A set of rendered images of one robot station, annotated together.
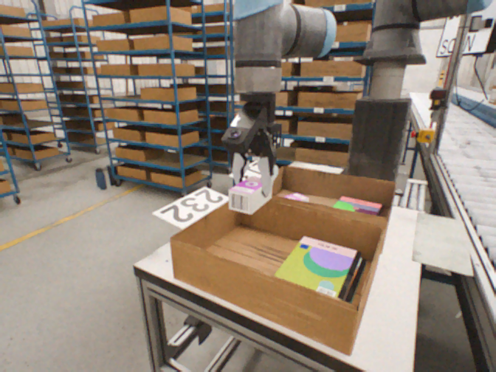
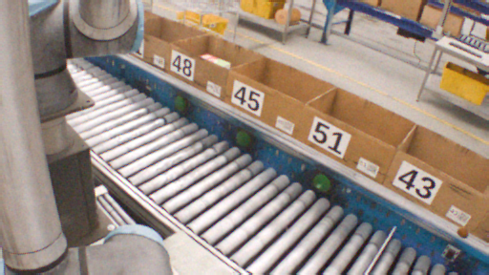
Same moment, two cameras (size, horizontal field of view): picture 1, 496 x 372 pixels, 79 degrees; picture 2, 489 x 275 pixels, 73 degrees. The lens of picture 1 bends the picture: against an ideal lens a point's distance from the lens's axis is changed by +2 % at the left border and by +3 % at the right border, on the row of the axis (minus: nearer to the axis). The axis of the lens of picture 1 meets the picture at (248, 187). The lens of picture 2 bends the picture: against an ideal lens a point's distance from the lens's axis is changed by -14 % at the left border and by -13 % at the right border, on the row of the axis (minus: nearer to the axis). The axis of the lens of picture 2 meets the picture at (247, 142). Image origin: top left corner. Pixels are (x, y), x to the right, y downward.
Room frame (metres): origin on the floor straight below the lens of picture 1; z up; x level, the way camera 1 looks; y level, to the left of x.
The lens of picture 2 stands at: (0.53, 0.17, 1.69)
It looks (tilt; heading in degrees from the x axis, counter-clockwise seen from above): 33 degrees down; 277
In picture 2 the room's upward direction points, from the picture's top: 10 degrees clockwise
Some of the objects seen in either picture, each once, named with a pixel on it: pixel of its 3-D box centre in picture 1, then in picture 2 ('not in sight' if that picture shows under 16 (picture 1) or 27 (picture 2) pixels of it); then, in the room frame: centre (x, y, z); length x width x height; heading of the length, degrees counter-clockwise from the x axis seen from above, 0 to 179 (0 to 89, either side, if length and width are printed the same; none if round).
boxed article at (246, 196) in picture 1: (251, 193); not in sight; (0.60, -0.01, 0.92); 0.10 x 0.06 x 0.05; 151
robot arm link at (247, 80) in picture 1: (256, 81); not in sight; (0.62, -0.02, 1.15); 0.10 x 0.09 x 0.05; 61
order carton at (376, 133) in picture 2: not in sight; (357, 132); (0.27, -1.20, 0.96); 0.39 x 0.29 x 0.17; 155
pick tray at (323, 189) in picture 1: (322, 201); not in sight; (0.84, -0.23, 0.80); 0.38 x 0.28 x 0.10; 61
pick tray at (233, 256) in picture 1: (279, 252); not in sight; (0.56, -0.07, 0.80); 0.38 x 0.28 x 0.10; 60
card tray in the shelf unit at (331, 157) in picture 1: (326, 152); not in sight; (2.24, -0.61, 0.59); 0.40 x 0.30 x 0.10; 63
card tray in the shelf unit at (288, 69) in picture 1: (271, 69); not in sight; (2.44, -0.18, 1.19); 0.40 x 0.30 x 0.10; 64
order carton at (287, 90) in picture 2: not in sight; (280, 95); (0.62, -1.37, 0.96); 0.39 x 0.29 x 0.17; 155
